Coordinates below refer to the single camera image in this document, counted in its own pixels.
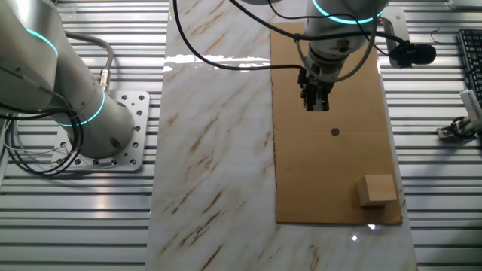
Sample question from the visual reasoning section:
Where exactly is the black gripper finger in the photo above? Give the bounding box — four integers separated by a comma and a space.
314, 90, 331, 113
302, 88, 316, 113

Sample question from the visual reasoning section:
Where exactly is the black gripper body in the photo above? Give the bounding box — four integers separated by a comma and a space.
297, 65, 335, 99

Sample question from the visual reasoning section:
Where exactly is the small wooden block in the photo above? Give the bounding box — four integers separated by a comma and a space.
356, 173, 398, 208

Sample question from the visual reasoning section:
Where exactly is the brown cardboard sheet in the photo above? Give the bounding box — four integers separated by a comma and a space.
270, 21, 404, 226

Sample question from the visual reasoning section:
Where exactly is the white marble pattern board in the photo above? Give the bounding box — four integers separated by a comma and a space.
145, 0, 419, 271

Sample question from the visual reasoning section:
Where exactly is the black keyboard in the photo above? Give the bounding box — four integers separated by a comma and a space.
456, 29, 482, 102

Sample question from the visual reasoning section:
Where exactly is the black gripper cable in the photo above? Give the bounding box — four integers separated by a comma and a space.
172, 0, 307, 72

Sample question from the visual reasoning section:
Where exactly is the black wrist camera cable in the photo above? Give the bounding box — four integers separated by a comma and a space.
229, 0, 438, 69

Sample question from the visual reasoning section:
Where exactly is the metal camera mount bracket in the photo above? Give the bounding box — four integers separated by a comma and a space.
436, 116, 482, 143

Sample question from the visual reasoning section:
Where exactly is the black side camera cable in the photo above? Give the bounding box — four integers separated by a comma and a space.
450, 115, 471, 139

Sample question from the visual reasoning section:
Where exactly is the silver side camera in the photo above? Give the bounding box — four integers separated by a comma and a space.
459, 88, 482, 131

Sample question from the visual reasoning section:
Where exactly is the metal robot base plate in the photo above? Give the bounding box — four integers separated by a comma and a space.
50, 90, 151, 173

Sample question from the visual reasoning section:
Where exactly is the grey cable with metal plug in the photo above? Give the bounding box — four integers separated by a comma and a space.
63, 31, 115, 93

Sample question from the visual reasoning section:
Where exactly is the black cable bundle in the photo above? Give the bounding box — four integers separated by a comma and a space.
0, 107, 84, 178

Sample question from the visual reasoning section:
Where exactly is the white thin wire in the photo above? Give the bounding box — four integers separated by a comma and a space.
3, 112, 72, 159

